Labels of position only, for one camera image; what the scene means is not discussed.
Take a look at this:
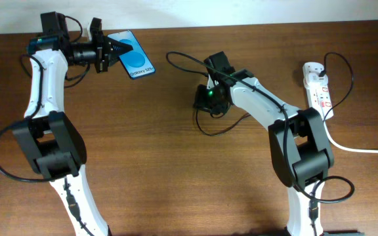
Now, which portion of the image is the blue Galaxy smartphone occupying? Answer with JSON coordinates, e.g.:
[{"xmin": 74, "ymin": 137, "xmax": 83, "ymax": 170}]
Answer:
[{"xmin": 108, "ymin": 30, "xmax": 156, "ymax": 79}]

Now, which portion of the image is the black USB charging cable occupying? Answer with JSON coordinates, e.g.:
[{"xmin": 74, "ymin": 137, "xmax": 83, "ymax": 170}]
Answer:
[{"xmin": 194, "ymin": 52, "xmax": 354, "ymax": 137}]

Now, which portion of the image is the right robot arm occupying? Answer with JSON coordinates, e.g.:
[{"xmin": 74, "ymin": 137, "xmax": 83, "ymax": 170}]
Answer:
[{"xmin": 194, "ymin": 52, "xmax": 334, "ymax": 235}]

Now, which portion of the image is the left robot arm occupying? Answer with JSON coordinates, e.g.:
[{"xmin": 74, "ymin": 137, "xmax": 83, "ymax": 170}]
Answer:
[{"xmin": 12, "ymin": 12, "xmax": 133, "ymax": 235}]

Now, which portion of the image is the white USB charger plug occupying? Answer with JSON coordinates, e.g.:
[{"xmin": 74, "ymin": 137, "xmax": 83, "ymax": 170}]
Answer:
[{"xmin": 308, "ymin": 72, "xmax": 328, "ymax": 87}]

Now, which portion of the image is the white power strip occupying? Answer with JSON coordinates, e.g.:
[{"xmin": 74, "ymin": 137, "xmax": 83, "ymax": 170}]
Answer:
[{"xmin": 303, "ymin": 62, "xmax": 333, "ymax": 119}]

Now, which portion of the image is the white power strip cord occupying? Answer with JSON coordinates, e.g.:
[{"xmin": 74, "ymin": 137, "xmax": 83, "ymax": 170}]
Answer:
[{"xmin": 320, "ymin": 119, "xmax": 378, "ymax": 156}]

